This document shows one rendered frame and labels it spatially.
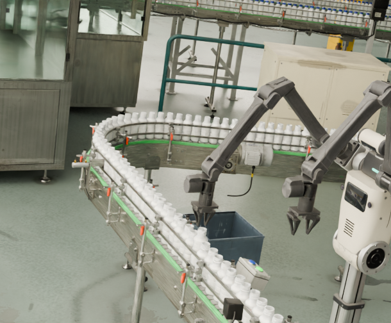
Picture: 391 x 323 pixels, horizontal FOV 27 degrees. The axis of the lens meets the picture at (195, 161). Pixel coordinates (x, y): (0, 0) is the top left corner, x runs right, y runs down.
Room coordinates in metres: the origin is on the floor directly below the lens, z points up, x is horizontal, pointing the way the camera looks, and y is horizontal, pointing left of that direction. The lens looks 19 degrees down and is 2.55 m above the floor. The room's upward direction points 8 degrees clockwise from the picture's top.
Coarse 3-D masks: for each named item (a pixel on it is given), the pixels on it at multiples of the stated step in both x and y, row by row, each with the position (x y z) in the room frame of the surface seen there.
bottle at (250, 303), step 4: (252, 292) 2.67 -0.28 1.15; (256, 292) 2.68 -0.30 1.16; (252, 296) 2.65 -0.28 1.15; (256, 296) 2.64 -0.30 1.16; (248, 300) 2.66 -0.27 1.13; (252, 300) 2.64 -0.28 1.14; (256, 300) 2.65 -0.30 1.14; (248, 304) 2.64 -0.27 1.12; (252, 304) 2.64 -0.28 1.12; (248, 308) 2.64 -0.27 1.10; (252, 308) 2.63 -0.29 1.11; (244, 312) 2.65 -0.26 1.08; (244, 316) 2.65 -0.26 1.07; (248, 316) 2.63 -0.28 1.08; (244, 320) 2.64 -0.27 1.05; (248, 320) 2.63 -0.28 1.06
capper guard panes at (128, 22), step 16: (96, 0) 8.37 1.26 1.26; (112, 0) 8.45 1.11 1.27; (128, 0) 8.54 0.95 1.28; (144, 0) 8.62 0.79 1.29; (80, 16) 8.30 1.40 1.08; (96, 16) 8.38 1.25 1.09; (112, 16) 8.46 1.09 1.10; (128, 16) 8.55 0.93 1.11; (80, 32) 8.30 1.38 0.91; (96, 32) 8.39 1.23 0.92; (112, 32) 8.47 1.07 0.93; (128, 32) 8.56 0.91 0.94
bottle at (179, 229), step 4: (180, 220) 3.24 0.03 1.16; (184, 220) 3.24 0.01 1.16; (180, 224) 3.21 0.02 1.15; (184, 224) 3.21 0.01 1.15; (176, 228) 3.21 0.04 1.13; (180, 228) 3.20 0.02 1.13; (184, 228) 3.21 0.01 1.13; (176, 232) 3.20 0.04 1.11; (180, 232) 3.19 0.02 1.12; (180, 236) 3.19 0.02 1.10; (176, 240) 3.20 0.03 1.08; (172, 244) 3.22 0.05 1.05; (176, 244) 3.20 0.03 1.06; (176, 248) 3.19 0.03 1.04; (172, 252) 3.20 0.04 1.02
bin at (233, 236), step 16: (192, 224) 3.70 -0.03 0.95; (208, 224) 3.88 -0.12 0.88; (224, 224) 3.92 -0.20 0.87; (240, 224) 3.88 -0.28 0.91; (208, 240) 3.53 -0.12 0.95; (224, 240) 3.57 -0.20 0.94; (240, 240) 3.62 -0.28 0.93; (256, 240) 3.66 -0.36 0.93; (224, 256) 3.58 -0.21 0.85; (240, 256) 3.62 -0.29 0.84; (256, 256) 3.67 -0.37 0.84
